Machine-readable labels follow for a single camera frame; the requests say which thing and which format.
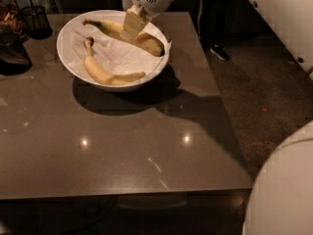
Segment black sneaker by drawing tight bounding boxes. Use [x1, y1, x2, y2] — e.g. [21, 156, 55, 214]
[210, 45, 230, 61]

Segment person leg dark trousers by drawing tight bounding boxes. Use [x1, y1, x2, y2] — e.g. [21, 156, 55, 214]
[199, 0, 230, 49]

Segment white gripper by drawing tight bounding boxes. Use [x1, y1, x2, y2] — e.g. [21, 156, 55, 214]
[120, 0, 174, 40]

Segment clear snack bag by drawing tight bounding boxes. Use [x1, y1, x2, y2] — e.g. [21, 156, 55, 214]
[0, 0, 28, 41]

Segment white paper liner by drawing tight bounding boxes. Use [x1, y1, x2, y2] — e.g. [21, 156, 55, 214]
[58, 23, 171, 85]

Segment yellow banana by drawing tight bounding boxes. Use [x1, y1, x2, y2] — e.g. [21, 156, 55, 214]
[83, 37, 146, 86]
[82, 19, 164, 57]

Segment black mesh pen cup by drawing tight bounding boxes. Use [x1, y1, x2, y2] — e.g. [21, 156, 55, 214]
[21, 0, 52, 40]

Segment white bowl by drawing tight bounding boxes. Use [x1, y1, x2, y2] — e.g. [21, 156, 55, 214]
[57, 10, 171, 92]

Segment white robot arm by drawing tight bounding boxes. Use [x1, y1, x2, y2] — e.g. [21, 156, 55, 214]
[243, 0, 313, 235]

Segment black wire basket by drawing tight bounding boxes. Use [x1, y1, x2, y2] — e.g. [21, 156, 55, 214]
[0, 32, 32, 75]

